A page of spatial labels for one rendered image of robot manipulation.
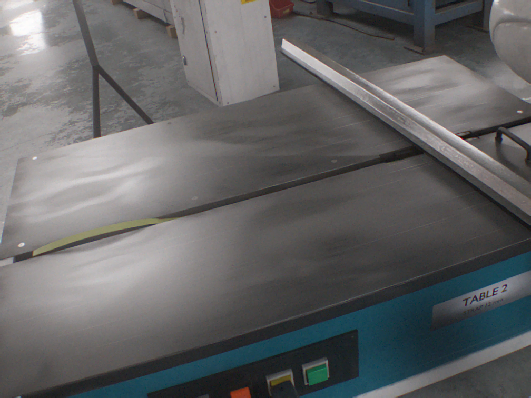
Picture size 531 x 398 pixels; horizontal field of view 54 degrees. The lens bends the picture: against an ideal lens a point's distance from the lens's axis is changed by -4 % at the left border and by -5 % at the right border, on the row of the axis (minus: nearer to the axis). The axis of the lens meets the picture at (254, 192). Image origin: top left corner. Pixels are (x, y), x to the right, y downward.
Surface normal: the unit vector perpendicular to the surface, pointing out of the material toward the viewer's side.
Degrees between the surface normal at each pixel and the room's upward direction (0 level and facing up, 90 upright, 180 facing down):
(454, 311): 90
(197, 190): 0
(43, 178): 0
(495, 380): 0
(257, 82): 90
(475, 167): 75
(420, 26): 90
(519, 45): 98
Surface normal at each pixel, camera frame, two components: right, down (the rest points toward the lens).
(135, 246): -0.14, -0.82
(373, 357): 0.27, 0.51
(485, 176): -0.92, 0.08
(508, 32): -0.95, 0.27
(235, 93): 0.49, 0.43
